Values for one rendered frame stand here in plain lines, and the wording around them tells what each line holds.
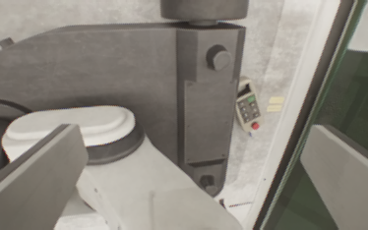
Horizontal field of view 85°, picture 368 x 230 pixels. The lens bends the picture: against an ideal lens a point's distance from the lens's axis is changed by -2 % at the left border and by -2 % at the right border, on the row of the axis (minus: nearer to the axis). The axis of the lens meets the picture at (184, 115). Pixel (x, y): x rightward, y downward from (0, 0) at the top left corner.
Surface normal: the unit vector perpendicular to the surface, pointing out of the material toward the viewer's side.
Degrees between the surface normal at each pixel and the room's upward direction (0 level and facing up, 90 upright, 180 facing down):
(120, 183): 90
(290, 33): 0
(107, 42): 0
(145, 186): 90
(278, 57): 0
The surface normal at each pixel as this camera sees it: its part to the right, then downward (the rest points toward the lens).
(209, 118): 0.18, 0.48
